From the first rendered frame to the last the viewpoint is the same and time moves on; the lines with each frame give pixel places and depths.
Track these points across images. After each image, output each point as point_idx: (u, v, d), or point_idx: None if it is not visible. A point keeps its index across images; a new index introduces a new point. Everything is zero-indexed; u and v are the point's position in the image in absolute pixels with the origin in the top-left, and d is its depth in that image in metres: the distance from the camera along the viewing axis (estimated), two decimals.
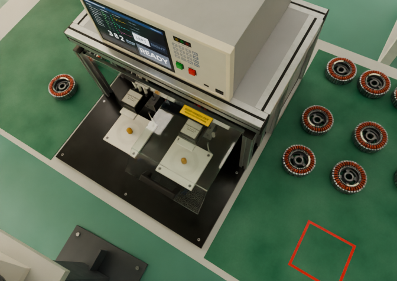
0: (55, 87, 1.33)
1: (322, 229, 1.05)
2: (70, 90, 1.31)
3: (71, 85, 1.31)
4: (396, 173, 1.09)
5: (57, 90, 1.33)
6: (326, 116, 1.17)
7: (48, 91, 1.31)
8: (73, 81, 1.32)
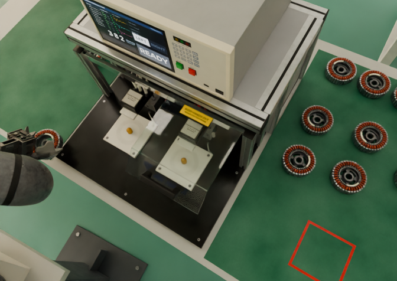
0: (38, 142, 1.18)
1: (322, 229, 1.05)
2: None
3: (55, 146, 1.15)
4: (396, 173, 1.09)
5: (39, 146, 1.18)
6: (326, 116, 1.17)
7: None
8: (58, 140, 1.16)
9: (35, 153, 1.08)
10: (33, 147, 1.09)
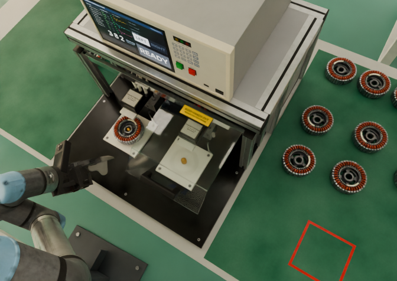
0: (120, 128, 1.20)
1: (322, 229, 1.05)
2: (136, 137, 1.16)
3: (139, 131, 1.17)
4: (396, 173, 1.09)
5: (121, 132, 1.20)
6: (326, 116, 1.17)
7: (113, 132, 1.18)
8: (141, 126, 1.18)
9: None
10: None
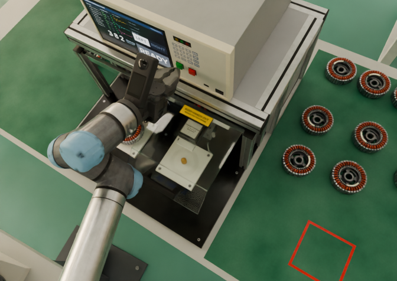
0: None
1: (322, 229, 1.05)
2: (136, 137, 1.16)
3: (139, 131, 1.17)
4: (396, 173, 1.09)
5: None
6: (326, 116, 1.17)
7: None
8: (141, 126, 1.18)
9: None
10: None
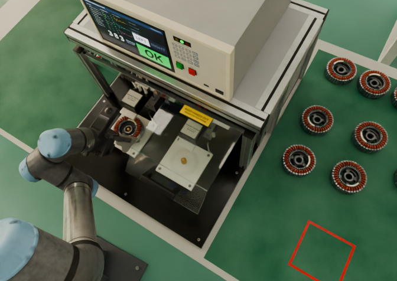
0: (120, 128, 1.20)
1: (322, 229, 1.05)
2: (136, 137, 1.16)
3: (139, 131, 1.17)
4: (396, 173, 1.09)
5: (121, 132, 1.20)
6: (326, 116, 1.17)
7: None
8: (141, 126, 1.18)
9: None
10: None
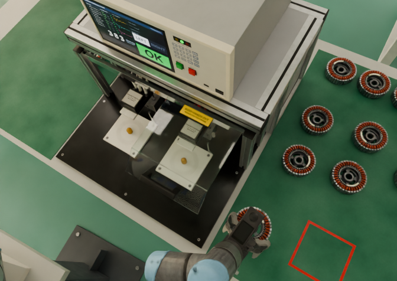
0: None
1: (322, 229, 1.05)
2: None
3: (267, 234, 0.92)
4: (396, 173, 1.09)
5: None
6: (326, 116, 1.17)
7: None
8: (270, 226, 0.94)
9: None
10: None
